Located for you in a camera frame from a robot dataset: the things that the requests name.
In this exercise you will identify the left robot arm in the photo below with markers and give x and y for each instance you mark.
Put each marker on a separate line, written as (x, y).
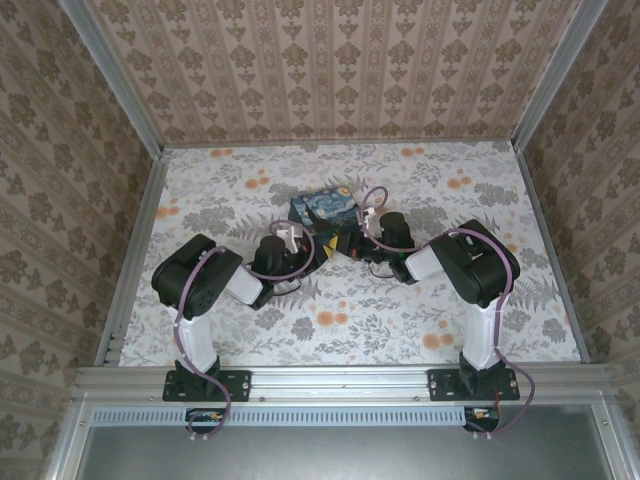
(197, 345)

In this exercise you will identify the grey metal sheet panel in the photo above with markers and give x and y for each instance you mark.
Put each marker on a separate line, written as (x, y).
(350, 452)

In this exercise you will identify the small black connector board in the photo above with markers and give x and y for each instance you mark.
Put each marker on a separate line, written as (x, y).
(482, 419)
(206, 420)

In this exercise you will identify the starry night print box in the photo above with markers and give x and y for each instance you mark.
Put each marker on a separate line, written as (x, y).
(325, 205)

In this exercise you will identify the aluminium side frame rail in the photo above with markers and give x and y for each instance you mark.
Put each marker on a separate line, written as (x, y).
(550, 250)
(137, 250)

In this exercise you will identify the floral patterned table covering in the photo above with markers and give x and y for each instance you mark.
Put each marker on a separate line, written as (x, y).
(350, 330)

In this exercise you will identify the aluminium frame rail with mounts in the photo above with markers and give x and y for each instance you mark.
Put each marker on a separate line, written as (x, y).
(340, 382)

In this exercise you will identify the thin aluminium rail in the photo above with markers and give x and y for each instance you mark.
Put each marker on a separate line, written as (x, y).
(340, 143)

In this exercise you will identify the aluminium corner post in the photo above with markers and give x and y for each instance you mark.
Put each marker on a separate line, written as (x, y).
(557, 75)
(112, 75)

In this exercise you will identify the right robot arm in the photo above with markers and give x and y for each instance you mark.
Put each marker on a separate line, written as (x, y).
(482, 340)

